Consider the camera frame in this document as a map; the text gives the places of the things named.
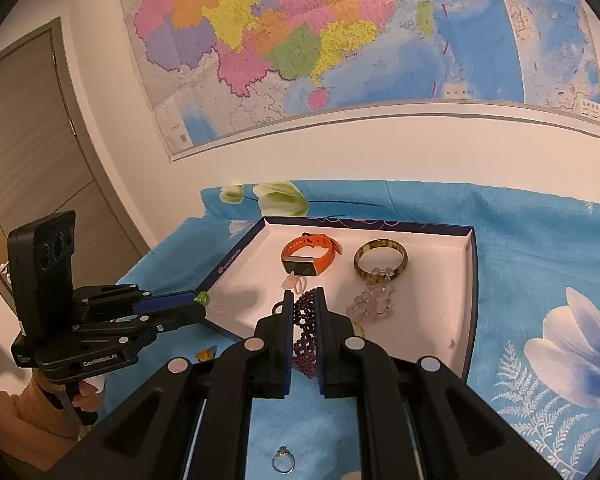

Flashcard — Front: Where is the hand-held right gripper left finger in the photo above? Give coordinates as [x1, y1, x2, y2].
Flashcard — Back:
[45, 289, 296, 480]

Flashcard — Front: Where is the grey wooden door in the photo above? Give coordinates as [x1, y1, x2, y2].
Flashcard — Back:
[0, 16, 153, 323]

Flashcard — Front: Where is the dark red bead bracelet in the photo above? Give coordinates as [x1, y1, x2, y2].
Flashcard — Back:
[292, 290, 322, 381]

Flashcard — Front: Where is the colourful wall map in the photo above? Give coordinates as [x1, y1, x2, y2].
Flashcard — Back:
[120, 0, 600, 162]

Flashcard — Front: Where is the amber bangle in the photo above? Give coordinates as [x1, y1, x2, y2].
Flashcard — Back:
[353, 238, 409, 284]

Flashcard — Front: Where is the clear bead bracelet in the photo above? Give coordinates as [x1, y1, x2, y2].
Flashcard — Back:
[346, 265, 397, 324]

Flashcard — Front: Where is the silver ring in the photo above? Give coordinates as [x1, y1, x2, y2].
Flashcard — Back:
[272, 445, 295, 475]

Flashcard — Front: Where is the blue floral bed sheet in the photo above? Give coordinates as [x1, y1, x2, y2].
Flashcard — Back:
[114, 180, 600, 480]

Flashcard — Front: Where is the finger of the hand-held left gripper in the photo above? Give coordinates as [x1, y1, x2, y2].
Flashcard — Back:
[74, 307, 207, 348]
[80, 284, 203, 317]

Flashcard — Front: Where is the person's left hand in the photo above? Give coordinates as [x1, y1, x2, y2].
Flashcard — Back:
[74, 376, 107, 412]

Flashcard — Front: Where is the dark blue box tray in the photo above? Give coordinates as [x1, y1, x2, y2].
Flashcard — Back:
[194, 216, 479, 382]

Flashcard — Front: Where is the orange smartwatch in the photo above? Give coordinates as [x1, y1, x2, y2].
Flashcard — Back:
[280, 233, 342, 279]

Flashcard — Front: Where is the pink flower ring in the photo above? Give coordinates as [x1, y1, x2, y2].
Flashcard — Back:
[281, 270, 309, 294]

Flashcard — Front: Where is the person's left forearm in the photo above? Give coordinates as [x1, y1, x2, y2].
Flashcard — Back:
[0, 375, 83, 443]

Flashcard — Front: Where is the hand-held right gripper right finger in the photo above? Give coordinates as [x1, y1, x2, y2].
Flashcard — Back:
[312, 287, 563, 480]

